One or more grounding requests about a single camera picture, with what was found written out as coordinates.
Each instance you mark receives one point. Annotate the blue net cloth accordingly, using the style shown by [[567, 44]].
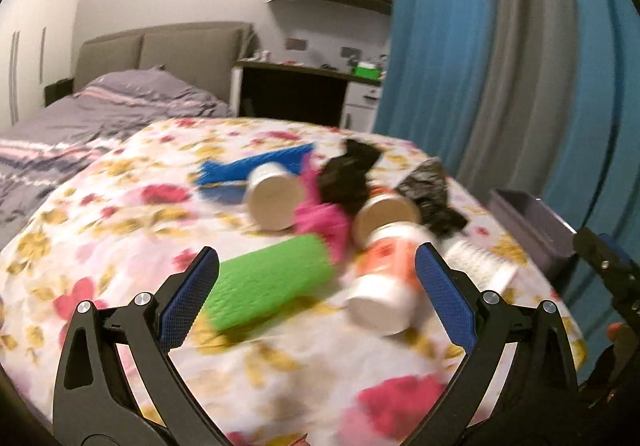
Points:
[[225, 174]]

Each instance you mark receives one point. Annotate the floral tablecloth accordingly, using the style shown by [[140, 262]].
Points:
[[280, 376]]

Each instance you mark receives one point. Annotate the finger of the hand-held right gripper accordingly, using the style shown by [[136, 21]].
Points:
[[617, 258]]

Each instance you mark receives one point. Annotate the pink mesh scrap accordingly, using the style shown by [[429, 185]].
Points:
[[315, 221]]

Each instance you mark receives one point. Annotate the grey striped blanket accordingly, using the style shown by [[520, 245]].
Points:
[[90, 126]]

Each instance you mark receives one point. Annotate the green cloth roll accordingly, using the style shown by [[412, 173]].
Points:
[[265, 281]]

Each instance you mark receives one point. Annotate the grey plastic bin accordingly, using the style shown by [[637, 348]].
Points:
[[540, 231]]

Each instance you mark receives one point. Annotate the blue and grey curtain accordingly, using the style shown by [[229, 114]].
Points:
[[480, 51]]

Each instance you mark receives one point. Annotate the grey wall socket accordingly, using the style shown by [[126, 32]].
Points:
[[296, 45], [351, 52]]

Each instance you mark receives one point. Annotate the dark desk with white drawers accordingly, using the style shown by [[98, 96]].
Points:
[[290, 91]]

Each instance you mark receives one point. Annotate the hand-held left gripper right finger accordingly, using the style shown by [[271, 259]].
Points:
[[445, 298]]

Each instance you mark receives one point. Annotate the black foil packet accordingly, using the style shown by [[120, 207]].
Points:
[[425, 191]]

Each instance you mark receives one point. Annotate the green box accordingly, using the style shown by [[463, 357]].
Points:
[[367, 71]]

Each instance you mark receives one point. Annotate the white wardrobe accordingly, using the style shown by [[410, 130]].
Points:
[[35, 61]]

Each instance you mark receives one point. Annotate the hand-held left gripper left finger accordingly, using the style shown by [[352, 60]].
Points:
[[187, 298]]

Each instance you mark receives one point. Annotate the black plastic bag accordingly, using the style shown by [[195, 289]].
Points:
[[345, 181]]

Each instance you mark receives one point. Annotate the black bedside table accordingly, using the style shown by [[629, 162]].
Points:
[[59, 91]]

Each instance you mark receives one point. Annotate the white bottle orange label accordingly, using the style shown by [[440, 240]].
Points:
[[385, 286]]

